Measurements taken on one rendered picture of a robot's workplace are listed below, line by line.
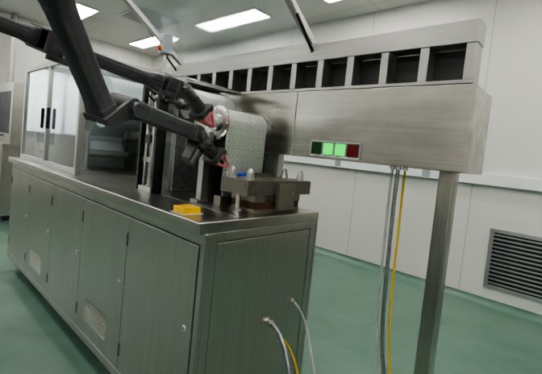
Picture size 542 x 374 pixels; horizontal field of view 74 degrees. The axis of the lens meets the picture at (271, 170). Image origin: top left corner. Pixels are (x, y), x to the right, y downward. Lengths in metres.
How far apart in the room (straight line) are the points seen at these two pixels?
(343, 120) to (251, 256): 0.67
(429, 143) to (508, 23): 2.65
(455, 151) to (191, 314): 1.04
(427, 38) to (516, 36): 2.44
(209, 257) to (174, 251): 0.17
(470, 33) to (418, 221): 2.69
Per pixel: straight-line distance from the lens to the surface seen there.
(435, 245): 1.56
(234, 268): 1.32
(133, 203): 1.53
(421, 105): 1.41
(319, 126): 1.61
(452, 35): 1.45
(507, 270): 3.74
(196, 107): 1.46
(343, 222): 4.26
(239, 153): 1.58
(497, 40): 3.90
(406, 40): 1.51
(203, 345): 1.35
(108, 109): 1.00
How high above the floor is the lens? 1.15
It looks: 3 degrees down
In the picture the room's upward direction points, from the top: 6 degrees clockwise
